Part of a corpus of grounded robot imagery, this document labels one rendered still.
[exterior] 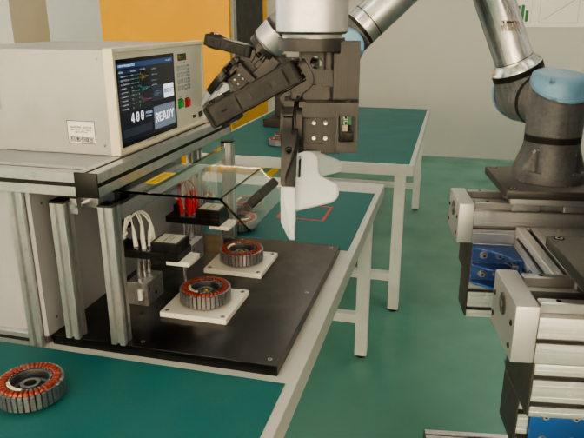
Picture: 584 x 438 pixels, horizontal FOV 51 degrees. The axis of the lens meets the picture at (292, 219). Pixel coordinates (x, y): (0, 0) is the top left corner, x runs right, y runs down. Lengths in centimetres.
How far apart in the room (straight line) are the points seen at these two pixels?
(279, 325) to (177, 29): 399
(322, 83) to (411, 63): 583
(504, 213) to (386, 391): 125
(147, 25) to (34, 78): 389
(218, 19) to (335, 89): 430
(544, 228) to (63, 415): 102
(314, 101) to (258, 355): 64
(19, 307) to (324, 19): 92
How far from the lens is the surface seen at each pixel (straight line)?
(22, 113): 135
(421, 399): 245
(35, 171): 118
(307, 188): 62
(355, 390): 246
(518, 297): 94
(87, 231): 138
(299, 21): 62
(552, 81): 138
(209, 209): 153
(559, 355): 96
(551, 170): 138
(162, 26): 512
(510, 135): 657
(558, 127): 138
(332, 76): 65
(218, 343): 121
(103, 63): 122
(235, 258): 151
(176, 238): 133
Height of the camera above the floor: 137
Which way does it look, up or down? 18 degrees down
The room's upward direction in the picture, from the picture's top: straight up
